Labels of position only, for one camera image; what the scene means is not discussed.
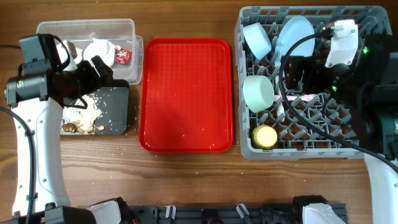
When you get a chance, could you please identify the white plastic spoon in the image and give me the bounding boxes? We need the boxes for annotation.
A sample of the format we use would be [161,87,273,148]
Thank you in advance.
[275,76,285,122]

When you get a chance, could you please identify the black waste tray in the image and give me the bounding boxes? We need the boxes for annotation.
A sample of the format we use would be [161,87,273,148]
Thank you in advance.
[65,81,129,135]

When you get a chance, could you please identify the grey dishwasher rack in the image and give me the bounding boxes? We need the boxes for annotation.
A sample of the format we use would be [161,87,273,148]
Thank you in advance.
[234,6,392,160]

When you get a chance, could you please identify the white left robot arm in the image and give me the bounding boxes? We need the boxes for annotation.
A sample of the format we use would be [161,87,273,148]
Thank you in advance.
[2,34,139,223]

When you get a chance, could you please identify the large crumpled white napkin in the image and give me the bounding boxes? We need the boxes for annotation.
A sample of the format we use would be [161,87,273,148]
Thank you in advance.
[83,38,116,67]

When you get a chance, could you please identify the mint green bowl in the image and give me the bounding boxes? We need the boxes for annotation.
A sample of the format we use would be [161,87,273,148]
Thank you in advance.
[243,75,274,113]

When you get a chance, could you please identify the light blue plate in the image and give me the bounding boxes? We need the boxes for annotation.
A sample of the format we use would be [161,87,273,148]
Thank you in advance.
[275,16,315,67]

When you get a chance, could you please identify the red snack wrapper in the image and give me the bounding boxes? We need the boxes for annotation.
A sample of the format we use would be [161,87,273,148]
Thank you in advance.
[114,45,132,65]

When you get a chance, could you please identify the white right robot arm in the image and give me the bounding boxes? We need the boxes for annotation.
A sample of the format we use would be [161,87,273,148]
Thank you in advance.
[279,30,397,223]

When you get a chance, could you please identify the rice and food leftovers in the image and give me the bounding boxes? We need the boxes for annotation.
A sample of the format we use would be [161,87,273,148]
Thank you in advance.
[60,93,104,135]

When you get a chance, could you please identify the white plastic fork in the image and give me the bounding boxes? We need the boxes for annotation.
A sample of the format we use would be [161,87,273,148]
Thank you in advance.
[274,94,318,102]

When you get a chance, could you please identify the clear plastic waste bin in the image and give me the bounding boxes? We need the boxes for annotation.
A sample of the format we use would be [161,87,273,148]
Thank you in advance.
[36,19,144,85]

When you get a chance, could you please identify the light blue food bowl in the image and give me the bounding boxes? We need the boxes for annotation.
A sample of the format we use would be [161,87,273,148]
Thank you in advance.
[243,23,272,60]

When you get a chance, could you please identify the yellow plastic cup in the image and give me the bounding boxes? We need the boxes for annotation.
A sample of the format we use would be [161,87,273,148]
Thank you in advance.
[252,124,278,149]

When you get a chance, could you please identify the red serving tray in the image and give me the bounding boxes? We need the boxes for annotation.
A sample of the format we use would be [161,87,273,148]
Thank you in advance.
[139,38,234,153]

